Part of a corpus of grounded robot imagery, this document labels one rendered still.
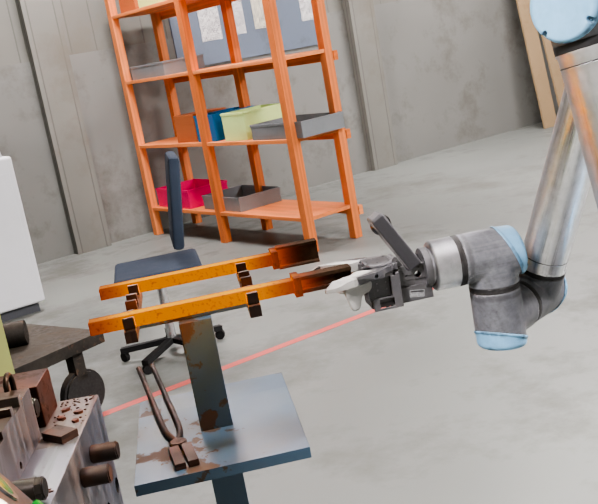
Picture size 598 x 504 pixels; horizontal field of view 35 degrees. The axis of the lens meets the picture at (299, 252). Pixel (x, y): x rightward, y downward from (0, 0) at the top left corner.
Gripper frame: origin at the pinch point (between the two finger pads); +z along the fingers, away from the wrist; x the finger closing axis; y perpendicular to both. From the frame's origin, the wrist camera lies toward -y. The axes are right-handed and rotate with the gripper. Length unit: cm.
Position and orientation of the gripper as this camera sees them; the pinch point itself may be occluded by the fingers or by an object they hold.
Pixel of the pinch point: (315, 278)
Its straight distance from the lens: 163.4
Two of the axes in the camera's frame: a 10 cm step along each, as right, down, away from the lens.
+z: -9.7, 2.0, -1.2
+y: 1.7, 9.6, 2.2
